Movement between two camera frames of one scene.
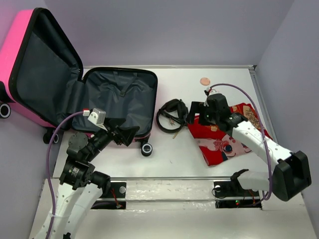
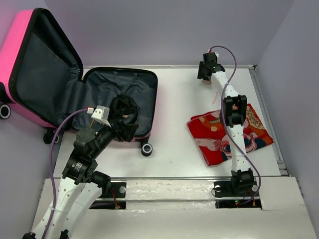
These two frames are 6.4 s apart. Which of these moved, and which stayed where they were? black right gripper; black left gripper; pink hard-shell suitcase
Moved: black right gripper
Stayed: black left gripper; pink hard-shell suitcase
